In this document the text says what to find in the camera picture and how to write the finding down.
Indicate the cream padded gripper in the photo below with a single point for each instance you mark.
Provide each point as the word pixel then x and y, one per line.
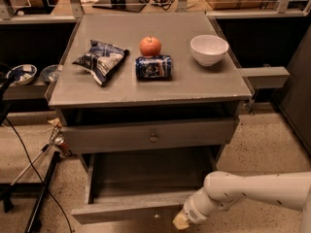
pixel 191 212

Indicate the grey drawer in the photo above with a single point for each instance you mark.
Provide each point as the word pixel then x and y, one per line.
pixel 134 184
pixel 150 135

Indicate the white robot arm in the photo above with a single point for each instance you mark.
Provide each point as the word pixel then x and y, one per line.
pixel 221 190

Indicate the grey top drawer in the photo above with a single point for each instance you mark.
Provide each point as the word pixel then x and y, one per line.
pixel 150 135

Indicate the grey wooden drawer cabinet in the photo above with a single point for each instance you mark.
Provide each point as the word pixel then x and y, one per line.
pixel 192 92

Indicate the black floor stand bar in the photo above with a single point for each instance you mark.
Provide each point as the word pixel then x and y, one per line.
pixel 34 224

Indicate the blue soda can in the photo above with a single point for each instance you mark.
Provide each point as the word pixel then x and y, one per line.
pixel 154 67

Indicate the white bowl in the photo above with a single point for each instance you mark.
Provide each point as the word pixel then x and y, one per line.
pixel 208 50

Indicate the red apple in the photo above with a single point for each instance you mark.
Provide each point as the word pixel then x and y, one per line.
pixel 150 46

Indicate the blue chip bag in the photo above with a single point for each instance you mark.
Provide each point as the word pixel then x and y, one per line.
pixel 101 59

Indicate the small grey bowl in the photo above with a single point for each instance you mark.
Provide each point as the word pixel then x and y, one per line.
pixel 51 73

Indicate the bowl with blue contents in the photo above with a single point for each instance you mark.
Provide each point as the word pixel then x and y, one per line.
pixel 23 74

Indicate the black monitor stand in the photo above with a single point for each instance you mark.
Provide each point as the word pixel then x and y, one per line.
pixel 134 6

